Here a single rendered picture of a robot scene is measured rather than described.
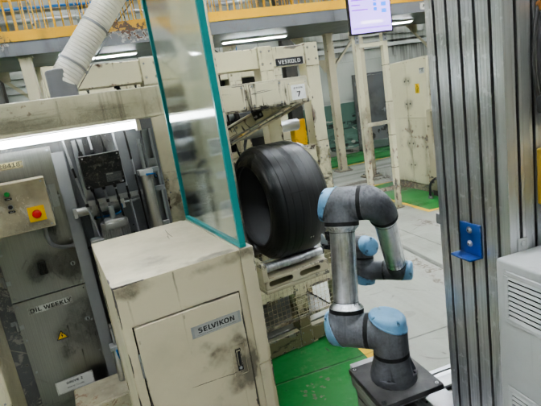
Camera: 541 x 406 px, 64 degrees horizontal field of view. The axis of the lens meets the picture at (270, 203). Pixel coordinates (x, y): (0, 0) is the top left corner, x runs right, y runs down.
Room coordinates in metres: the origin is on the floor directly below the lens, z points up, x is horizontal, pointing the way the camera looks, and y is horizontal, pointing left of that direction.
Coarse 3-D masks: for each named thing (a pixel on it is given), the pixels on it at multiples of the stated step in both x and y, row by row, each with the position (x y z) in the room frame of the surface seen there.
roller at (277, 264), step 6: (318, 246) 2.10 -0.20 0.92; (300, 252) 2.06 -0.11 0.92; (306, 252) 2.06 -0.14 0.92; (312, 252) 2.07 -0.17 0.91; (318, 252) 2.08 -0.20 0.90; (288, 258) 2.02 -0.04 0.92; (294, 258) 2.02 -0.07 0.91; (300, 258) 2.03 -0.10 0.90; (306, 258) 2.05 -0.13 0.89; (270, 264) 1.97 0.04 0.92; (276, 264) 1.98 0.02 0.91; (282, 264) 1.99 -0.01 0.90; (288, 264) 2.01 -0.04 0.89; (270, 270) 1.96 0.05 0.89
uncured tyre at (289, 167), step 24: (264, 144) 2.16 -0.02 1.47; (288, 144) 2.12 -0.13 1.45; (240, 168) 2.18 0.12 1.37; (264, 168) 1.97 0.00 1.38; (288, 168) 1.96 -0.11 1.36; (312, 168) 2.00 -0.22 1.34; (240, 192) 2.38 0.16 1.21; (264, 192) 1.96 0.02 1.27; (288, 192) 1.90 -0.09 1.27; (312, 192) 1.94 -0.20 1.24; (264, 216) 2.40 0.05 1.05; (288, 216) 1.88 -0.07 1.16; (312, 216) 1.93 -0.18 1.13; (264, 240) 2.28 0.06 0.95; (288, 240) 1.92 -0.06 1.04; (312, 240) 2.00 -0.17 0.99
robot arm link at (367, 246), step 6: (360, 240) 1.61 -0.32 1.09; (366, 240) 1.59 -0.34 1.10; (372, 240) 1.59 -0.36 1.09; (360, 246) 1.60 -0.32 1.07; (366, 246) 1.58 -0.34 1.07; (372, 246) 1.59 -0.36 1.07; (360, 252) 1.60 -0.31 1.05; (366, 252) 1.58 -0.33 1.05; (372, 252) 1.58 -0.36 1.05; (360, 258) 1.60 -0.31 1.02
